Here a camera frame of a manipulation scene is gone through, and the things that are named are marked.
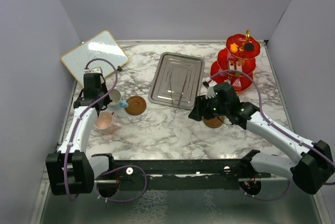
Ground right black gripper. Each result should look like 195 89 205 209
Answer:
189 93 229 121

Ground white mug blue handle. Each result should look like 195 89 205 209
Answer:
109 89 129 110

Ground brown wooden coaster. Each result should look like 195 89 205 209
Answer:
125 95 147 116
203 116 225 128

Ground pink heart-shaped cake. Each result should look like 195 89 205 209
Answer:
232 79 242 91

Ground pink mug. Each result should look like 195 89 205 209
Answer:
94 111 122 135

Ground brown layered cake slice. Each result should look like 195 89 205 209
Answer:
228 60 236 70

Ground red three-tier cake stand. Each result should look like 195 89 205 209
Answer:
210 29 261 93

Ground metal tongs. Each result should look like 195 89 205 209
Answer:
167 67 187 113

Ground stainless steel tray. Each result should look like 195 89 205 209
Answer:
149 52 205 110

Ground orange fish-shaped pastry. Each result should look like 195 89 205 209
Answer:
230 43 239 53

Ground black round cookie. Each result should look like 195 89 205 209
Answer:
243 42 254 51

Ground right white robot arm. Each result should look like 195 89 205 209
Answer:
188 83 334 195

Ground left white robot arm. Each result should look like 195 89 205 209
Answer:
46 72 116 197

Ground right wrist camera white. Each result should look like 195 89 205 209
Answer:
203 80 217 99

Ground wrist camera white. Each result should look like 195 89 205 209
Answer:
84 67 103 74
203 80 217 99

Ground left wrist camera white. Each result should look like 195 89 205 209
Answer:
84 67 103 74

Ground whiteboard with yellow frame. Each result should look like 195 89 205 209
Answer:
60 30 128 85

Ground black mounting rail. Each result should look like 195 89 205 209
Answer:
96 159 271 191

